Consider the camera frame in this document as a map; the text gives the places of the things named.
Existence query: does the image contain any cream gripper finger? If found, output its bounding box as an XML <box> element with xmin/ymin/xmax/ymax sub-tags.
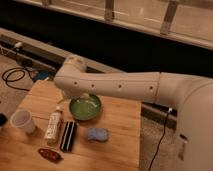
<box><xmin>78</xmin><ymin>93</ymin><xmax>90</xmax><ymax>99</ymax></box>

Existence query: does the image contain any white plastic bottle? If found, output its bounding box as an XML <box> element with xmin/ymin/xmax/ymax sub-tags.
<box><xmin>44</xmin><ymin>106</ymin><xmax>63</xmax><ymax>143</ymax></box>

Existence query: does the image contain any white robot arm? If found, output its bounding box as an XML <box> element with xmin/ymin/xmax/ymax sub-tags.
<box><xmin>54</xmin><ymin>56</ymin><xmax>213</xmax><ymax>171</ymax></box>

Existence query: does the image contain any green ceramic bowl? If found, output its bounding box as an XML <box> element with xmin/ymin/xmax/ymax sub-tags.
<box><xmin>69</xmin><ymin>94</ymin><xmax>102</xmax><ymax>121</ymax></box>

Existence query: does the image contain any blue sponge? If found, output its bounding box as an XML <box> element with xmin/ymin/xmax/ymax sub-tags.
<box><xmin>87</xmin><ymin>127</ymin><xmax>108</xmax><ymax>142</ymax></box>

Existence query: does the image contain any blue object on floor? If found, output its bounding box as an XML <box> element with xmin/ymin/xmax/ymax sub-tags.
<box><xmin>33</xmin><ymin>71</ymin><xmax>49</xmax><ymax>82</ymax></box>

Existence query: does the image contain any black striped rectangular box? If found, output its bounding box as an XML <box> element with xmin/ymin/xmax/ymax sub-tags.
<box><xmin>60</xmin><ymin>121</ymin><xmax>77</xmax><ymax>152</ymax></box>

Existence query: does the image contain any white paper cup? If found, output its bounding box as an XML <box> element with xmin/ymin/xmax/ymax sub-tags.
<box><xmin>10</xmin><ymin>110</ymin><xmax>36</xmax><ymax>134</ymax></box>

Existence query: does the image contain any black object at left edge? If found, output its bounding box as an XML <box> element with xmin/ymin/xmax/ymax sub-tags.
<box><xmin>0</xmin><ymin>113</ymin><xmax>8</xmax><ymax>127</ymax></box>

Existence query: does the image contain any black coiled floor cable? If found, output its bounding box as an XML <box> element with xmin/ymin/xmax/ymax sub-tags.
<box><xmin>1</xmin><ymin>59</ymin><xmax>37</xmax><ymax>92</ymax></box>

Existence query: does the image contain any white plug on rail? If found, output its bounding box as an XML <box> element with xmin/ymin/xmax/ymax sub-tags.
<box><xmin>13</xmin><ymin>42</ymin><xmax>23</xmax><ymax>50</ymax></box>

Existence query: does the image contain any black cable with white plug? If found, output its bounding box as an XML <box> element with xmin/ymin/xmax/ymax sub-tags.
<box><xmin>147</xmin><ymin>107</ymin><xmax>175</xmax><ymax>171</ymax></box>

